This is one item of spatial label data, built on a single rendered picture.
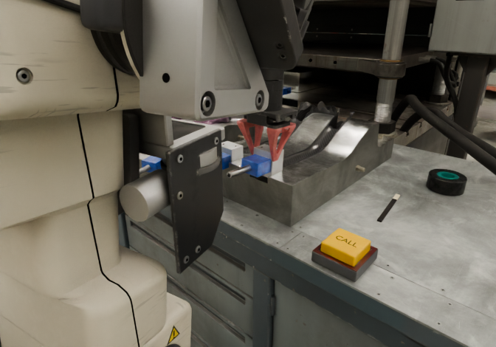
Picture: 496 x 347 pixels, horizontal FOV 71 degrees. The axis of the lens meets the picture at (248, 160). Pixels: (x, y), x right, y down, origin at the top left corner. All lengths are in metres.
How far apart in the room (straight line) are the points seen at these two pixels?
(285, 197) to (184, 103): 0.48
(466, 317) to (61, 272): 0.51
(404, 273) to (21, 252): 0.53
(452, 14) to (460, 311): 1.01
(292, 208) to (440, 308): 0.28
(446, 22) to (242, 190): 0.94
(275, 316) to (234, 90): 0.67
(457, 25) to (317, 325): 1.04
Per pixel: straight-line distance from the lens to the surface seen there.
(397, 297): 0.59
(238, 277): 0.88
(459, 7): 1.40
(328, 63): 1.50
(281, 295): 0.80
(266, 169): 0.68
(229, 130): 1.02
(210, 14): 0.22
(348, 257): 0.59
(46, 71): 0.28
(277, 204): 0.70
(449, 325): 0.58
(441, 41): 1.41
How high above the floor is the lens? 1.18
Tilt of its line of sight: 22 degrees down
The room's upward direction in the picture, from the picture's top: straight up
